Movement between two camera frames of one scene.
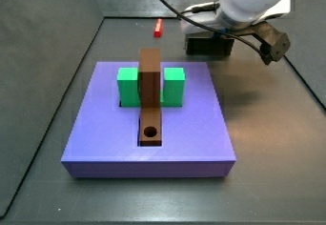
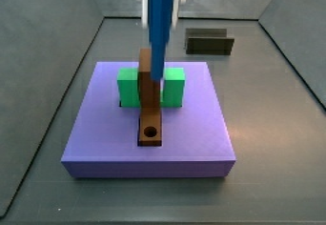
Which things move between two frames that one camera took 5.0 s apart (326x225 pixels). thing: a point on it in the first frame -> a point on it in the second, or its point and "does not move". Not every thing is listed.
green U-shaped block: [172, 89] does not move
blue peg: [217, 34] -> [160, 9]
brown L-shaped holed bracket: [148, 92] does not move
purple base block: [196, 147] does not move
